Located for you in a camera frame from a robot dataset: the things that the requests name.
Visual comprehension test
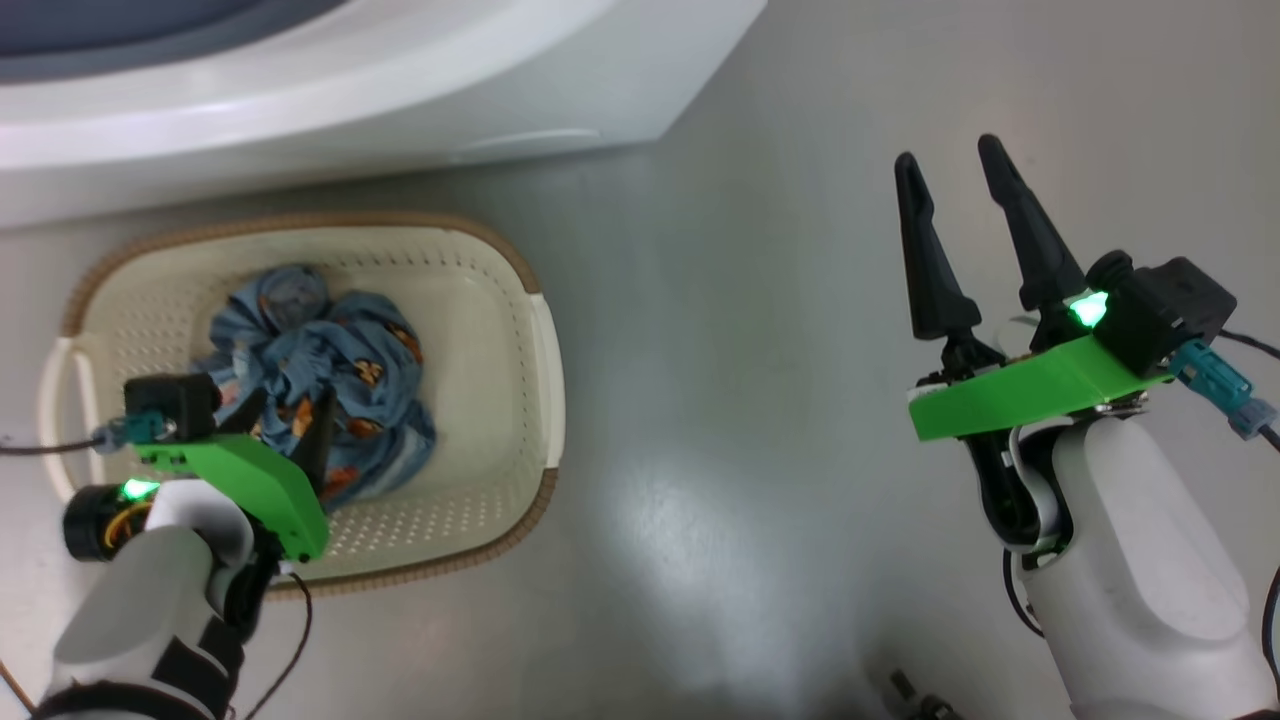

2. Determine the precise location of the white front-load washing machine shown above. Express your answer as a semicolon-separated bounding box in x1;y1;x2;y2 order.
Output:
0;0;769;231

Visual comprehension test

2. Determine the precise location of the thin brown cable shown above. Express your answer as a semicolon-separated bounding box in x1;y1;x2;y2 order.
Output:
235;570;314;720

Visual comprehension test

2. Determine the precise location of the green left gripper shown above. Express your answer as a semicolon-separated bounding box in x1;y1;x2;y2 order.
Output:
133;385;339;563

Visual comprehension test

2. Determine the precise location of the black cable with teal connector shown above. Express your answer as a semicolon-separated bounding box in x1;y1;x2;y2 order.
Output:
1170;330;1280;451
0;412;179;457

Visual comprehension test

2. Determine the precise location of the cream perforated laundry basket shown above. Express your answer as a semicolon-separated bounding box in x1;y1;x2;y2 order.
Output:
37;211;566;599

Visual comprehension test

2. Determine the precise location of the grey rubber door gasket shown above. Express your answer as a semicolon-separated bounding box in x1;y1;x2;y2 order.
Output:
0;0;351;86

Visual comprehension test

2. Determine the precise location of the blue patterned garment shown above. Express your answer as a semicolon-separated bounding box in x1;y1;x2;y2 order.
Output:
195;263;438;513

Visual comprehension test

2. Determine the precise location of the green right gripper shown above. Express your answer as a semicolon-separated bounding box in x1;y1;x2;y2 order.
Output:
895;134;1171;443

